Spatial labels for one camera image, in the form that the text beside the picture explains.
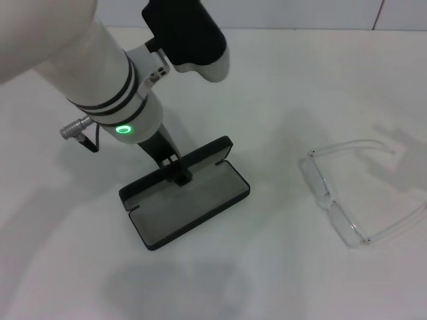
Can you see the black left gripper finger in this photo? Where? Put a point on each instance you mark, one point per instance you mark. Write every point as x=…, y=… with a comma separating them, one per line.
x=184, y=176
x=169, y=171

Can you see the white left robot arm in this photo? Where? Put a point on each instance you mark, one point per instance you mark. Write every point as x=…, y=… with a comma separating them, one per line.
x=83, y=60

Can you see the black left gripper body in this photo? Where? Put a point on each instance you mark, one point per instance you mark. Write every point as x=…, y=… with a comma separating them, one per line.
x=160, y=146

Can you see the clear white glasses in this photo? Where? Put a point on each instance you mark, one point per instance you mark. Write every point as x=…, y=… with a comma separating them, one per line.
x=328, y=196

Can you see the black glasses case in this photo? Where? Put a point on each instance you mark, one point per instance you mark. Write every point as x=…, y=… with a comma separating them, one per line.
x=187, y=213

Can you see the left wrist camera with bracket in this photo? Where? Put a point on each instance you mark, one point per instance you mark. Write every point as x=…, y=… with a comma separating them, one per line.
x=190, y=33

